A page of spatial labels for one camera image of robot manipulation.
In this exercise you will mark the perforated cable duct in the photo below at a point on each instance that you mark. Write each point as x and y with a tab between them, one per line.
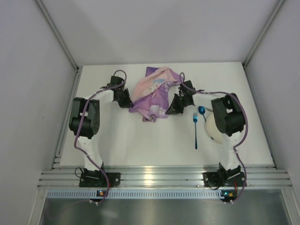
140	194

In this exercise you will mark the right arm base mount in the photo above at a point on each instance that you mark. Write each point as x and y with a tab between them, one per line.
213	180

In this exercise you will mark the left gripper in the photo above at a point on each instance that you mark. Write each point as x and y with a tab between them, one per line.
122	97

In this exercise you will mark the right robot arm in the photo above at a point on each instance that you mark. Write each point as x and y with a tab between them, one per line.
229	117

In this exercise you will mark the blue metal fork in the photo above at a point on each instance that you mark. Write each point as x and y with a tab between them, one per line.
195	120

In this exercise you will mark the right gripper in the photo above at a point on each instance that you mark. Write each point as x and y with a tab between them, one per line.
181	101

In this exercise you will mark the blue metal spoon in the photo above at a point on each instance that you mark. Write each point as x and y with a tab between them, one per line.
202	111

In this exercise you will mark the aluminium mounting rail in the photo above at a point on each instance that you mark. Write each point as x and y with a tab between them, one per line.
258	177

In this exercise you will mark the cream round plate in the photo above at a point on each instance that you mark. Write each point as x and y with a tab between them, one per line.
212	129

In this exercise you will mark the right aluminium frame post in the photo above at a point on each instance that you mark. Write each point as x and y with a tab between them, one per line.
269	22

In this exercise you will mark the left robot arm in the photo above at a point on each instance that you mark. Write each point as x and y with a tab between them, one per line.
84	119

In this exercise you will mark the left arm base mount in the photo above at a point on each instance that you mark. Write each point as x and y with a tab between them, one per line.
96	179

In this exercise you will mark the left aluminium frame post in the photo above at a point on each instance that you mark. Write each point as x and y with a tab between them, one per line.
55	31

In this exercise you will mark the purple printed placemat cloth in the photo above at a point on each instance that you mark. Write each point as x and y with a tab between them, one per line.
150	95

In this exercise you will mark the aluminium frame post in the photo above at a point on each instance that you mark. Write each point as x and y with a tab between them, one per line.
55	31
269	22

